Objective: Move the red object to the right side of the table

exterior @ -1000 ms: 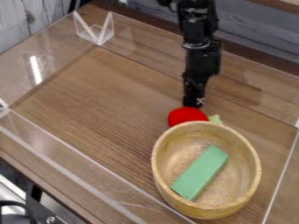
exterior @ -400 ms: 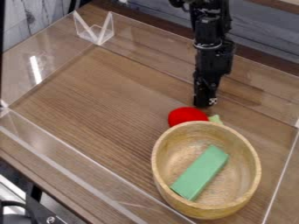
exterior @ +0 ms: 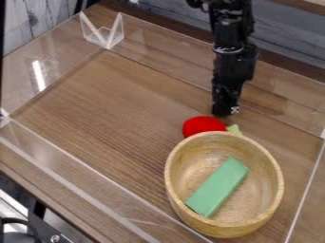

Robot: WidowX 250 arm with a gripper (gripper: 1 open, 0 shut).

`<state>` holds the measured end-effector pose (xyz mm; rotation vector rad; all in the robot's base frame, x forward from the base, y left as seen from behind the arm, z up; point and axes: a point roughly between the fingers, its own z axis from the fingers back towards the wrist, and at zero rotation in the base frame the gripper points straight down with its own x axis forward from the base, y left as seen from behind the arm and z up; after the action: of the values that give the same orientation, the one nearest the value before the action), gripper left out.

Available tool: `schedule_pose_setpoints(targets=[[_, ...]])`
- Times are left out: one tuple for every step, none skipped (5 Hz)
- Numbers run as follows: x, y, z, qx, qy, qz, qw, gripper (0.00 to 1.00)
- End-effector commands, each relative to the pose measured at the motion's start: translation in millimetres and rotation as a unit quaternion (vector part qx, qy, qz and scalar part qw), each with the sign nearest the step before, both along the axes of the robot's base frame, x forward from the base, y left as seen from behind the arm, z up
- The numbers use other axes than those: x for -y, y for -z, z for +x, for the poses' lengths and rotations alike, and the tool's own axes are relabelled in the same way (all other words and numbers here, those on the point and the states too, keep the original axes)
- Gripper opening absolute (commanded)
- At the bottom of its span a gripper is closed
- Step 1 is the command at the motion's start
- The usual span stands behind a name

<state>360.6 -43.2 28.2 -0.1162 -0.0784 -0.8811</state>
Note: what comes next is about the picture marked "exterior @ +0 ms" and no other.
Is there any red plush strawberry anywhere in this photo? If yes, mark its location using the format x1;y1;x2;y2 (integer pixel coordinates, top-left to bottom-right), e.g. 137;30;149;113
183;116;242;138

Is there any black metal table frame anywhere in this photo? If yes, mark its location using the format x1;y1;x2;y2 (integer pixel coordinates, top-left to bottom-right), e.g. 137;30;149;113
28;197;80;243

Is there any wooden bowl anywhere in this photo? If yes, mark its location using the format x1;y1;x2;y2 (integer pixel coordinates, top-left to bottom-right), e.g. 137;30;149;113
163;132;284;238

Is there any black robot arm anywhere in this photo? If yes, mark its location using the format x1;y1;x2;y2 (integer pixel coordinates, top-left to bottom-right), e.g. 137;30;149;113
185;0;259;117

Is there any clear acrylic corner bracket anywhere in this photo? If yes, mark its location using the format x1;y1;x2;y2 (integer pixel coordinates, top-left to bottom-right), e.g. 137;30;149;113
78;12;124;49

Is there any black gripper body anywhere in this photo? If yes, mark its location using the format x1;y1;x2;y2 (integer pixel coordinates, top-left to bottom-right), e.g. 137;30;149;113
212;43;259;95

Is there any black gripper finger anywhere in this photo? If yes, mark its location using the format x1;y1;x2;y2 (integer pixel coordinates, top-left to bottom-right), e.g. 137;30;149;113
212;90;239;117
212;74;221;100

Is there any black cable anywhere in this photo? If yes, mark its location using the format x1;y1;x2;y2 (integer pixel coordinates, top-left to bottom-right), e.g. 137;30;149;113
0;217;32;243

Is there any green rectangular block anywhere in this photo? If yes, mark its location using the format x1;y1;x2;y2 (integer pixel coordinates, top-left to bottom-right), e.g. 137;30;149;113
185;158;248;218

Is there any clear acrylic tray wall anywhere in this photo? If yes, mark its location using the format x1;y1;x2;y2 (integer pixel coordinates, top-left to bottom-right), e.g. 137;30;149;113
0;3;325;243

